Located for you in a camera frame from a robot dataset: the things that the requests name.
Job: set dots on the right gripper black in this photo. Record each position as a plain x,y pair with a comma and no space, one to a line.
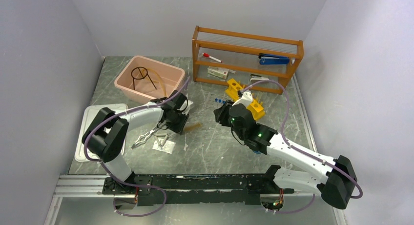
221,112

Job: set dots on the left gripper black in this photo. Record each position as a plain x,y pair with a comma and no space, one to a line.
178,128

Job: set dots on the small white paper packet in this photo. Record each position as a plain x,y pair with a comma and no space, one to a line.
168,147

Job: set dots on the metal crucible tongs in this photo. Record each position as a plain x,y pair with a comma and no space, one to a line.
142,139

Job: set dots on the black metal ring stand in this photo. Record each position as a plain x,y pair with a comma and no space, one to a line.
141,73

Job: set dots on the amber rubber tubing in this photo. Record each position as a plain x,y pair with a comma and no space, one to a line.
160,81

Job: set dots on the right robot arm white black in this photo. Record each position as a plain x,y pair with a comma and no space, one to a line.
334,179

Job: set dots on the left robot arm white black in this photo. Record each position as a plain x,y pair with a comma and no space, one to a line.
106,134

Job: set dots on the clear plastic tube rack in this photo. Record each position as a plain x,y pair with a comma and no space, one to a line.
210,103

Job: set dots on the tan bristle tube brush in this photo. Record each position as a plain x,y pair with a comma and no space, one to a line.
192,127

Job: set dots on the yellow test tube rack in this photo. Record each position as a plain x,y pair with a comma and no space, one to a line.
234,91

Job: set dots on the white cardboard box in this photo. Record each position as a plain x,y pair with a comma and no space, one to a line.
218,72

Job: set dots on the white stapler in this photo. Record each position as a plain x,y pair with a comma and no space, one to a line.
255,78

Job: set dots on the pink plastic bin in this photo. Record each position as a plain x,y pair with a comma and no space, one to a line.
172,76

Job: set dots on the red white marker pen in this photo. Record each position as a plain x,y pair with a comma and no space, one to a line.
211,57

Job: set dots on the orange wooden shelf rack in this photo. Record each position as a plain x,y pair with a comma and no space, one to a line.
239,52

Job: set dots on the blue stapler on shelf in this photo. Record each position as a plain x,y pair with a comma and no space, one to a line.
269,59

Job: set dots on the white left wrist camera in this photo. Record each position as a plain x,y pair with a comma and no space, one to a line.
189,105

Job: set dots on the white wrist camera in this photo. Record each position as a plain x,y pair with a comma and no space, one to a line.
189,105
246,99

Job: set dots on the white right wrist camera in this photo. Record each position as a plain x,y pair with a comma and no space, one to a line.
246,99

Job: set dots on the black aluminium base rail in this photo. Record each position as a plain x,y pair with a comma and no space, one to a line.
250,189

